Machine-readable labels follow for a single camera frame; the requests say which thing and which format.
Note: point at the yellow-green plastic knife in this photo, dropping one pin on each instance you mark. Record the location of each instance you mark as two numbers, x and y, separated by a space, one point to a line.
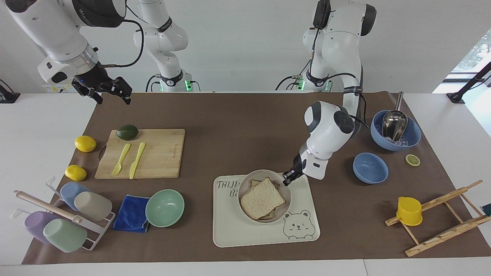
136 161

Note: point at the yellow-green plastic fork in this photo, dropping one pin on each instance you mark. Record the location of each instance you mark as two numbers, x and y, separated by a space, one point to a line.
122 157

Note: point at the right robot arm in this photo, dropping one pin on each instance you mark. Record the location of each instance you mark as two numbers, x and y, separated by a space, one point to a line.
50 27

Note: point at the small blue bowl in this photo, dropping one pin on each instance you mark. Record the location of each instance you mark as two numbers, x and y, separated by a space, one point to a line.
370 168

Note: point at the metal scoop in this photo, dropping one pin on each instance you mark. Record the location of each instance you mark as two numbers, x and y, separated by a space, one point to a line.
394 122

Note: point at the dark teal object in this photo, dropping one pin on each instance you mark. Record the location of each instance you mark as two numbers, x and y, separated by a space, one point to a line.
487 210

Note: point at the wooden rack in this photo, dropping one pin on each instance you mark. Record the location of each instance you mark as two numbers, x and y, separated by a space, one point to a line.
445 234

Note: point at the black stand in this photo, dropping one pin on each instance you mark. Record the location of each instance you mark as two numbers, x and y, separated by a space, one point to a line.
7 94
466 86

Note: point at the light green cup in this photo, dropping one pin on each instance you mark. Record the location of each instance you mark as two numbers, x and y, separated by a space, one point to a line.
65 235

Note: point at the beige cup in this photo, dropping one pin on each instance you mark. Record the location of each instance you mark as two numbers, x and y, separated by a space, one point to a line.
94 206

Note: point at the bread slice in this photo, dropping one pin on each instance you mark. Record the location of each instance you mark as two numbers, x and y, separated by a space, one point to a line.
262 199
255 183

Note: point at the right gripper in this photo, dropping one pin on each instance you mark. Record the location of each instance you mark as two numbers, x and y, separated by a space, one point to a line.
95 76

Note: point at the purple cup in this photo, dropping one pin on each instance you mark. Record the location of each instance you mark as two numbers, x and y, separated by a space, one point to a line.
36 226

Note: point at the light green bowl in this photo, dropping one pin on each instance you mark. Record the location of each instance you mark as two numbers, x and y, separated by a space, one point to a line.
165 208

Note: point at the large blue bowl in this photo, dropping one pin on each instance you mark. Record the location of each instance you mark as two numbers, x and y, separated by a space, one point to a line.
412 136

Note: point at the dark green avocado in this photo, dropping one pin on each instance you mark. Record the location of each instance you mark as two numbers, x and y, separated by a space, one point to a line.
127 132

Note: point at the yellow cup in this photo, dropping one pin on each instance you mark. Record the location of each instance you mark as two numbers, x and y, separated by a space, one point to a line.
409 211

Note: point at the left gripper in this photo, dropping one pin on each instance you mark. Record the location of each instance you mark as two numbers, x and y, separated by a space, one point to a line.
299 164

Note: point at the grey bowl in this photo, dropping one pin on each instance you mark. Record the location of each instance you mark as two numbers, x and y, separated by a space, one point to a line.
285 209

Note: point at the light blue cup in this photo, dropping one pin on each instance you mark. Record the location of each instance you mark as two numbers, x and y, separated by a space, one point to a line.
69 191

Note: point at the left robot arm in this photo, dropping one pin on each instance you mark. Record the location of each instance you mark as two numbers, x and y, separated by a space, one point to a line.
333 134

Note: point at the blue cloth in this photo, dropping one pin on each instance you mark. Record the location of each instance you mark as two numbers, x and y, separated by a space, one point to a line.
130 214

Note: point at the wooden cutting board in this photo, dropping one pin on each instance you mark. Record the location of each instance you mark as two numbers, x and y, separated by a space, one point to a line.
161 153

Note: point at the cream tray with bear print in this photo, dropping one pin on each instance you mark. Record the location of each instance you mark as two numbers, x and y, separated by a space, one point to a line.
238 232

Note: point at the lemon slice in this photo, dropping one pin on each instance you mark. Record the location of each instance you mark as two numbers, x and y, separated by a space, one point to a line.
412 160

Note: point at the yellow lemon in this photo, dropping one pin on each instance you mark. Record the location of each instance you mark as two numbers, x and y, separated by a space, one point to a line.
76 173
85 143

